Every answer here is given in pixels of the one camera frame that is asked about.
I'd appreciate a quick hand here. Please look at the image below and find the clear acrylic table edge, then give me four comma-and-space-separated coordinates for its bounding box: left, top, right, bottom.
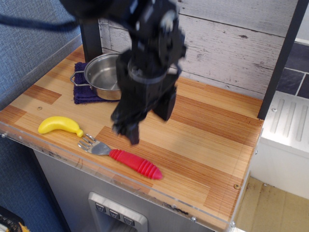
0, 119, 261, 232

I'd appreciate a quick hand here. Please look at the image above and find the grey toy fridge cabinet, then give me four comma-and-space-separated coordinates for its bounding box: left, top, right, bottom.
35, 151, 234, 232

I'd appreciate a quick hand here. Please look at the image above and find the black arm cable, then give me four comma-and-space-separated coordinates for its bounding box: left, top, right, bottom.
0, 13, 80, 32

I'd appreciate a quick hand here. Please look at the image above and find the yellow object bottom left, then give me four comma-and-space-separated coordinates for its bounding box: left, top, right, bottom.
16, 222, 30, 232

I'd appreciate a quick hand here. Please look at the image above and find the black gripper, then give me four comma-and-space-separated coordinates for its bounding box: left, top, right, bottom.
111, 50, 181, 145

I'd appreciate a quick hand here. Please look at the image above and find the black right vertical post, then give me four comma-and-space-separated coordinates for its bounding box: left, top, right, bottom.
257, 0, 309, 120

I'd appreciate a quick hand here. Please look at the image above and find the black left vertical post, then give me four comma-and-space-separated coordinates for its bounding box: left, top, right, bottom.
80, 21, 102, 62

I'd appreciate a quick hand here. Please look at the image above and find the black vertical post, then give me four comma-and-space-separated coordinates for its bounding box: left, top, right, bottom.
257, 0, 309, 120
80, 21, 102, 62

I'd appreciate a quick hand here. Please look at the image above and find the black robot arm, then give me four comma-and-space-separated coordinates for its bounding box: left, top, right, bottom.
62, 0, 186, 145

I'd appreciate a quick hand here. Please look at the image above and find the stainless steel pot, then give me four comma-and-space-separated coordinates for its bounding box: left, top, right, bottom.
70, 53, 121, 101

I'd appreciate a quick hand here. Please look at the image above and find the red handled metal fork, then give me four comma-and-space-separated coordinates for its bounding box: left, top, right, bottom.
78, 134, 163, 180

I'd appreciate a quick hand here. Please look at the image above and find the silver dispenser button panel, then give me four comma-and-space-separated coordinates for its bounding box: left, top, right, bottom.
88, 192, 148, 232

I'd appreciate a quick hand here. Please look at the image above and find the white toy sink unit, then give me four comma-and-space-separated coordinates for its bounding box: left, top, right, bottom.
250, 91, 309, 199

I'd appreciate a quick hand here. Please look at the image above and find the yellow plastic banana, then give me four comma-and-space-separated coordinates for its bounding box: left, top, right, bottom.
38, 116, 84, 138

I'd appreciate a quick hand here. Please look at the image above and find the purple folded cloth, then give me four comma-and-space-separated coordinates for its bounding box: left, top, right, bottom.
73, 62, 112, 104

